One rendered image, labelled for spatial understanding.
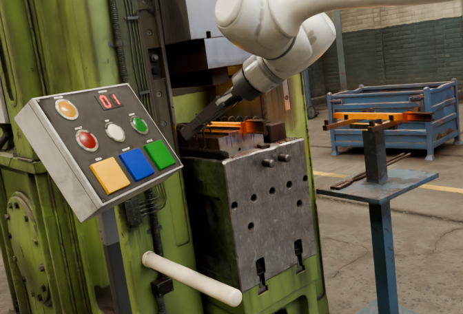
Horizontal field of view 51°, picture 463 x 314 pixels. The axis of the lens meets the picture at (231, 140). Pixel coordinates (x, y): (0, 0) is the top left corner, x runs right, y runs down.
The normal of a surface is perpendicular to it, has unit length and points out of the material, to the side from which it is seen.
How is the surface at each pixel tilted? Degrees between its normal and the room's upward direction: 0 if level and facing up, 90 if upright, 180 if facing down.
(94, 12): 90
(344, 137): 90
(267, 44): 149
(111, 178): 60
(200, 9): 90
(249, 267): 90
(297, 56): 133
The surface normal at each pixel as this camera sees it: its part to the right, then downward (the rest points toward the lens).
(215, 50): 0.64, 0.04
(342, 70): -0.76, 0.20
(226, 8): -0.72, -0.12
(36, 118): -0.42, 0.20
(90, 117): 0.71, -0.53
